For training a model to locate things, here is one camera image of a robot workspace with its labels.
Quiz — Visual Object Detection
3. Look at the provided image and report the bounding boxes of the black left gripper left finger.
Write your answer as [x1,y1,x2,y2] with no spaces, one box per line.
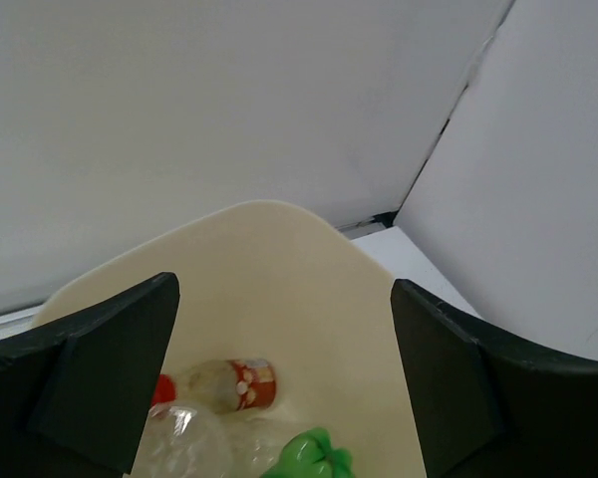
[0,272,179,477]

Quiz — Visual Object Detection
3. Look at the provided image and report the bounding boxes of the clear bottle blue cap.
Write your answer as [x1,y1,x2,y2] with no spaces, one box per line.
[130,401,233,478]

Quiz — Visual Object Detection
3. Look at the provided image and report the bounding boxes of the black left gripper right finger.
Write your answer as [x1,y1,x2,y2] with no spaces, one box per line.
[391,280,598,477]

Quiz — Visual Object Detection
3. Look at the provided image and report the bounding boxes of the red label bottle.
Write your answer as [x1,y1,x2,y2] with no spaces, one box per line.
[151,358,277,414]

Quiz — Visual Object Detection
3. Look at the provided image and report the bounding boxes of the green plastic bottle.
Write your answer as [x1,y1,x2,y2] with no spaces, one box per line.
[262,427,355,478]

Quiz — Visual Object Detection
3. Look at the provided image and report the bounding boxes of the beige plastic bin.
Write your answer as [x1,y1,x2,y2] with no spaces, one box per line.
[34,201,425,477]

